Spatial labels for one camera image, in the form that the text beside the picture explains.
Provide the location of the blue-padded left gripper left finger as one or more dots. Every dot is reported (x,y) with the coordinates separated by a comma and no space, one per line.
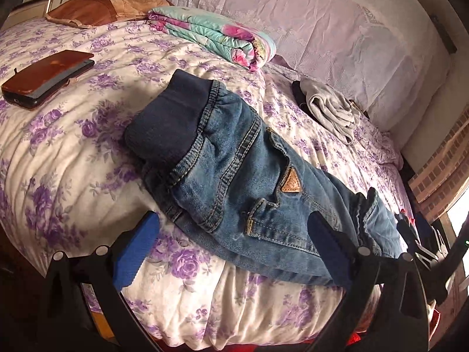
(66,323)

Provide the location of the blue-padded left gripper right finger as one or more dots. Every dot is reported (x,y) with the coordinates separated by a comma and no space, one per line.
(400,321)

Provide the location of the blue denim jeans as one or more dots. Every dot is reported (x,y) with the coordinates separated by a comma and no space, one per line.
(238,189)

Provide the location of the beige checkered curtain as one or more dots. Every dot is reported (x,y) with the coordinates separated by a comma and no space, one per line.
(444,177)

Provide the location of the purple floral bed quilt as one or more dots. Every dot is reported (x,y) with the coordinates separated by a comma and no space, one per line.
(68,183)

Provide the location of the folded grey sweatpants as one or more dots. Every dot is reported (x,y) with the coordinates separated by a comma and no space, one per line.
(327,107)

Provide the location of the white lace headboard cover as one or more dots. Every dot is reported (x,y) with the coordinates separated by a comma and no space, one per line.
(385,55)

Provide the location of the folded teal pink floral blanket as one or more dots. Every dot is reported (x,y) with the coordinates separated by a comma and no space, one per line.
(233,41)

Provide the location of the brown orange pillow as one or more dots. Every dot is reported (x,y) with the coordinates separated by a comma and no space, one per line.
(87,14)

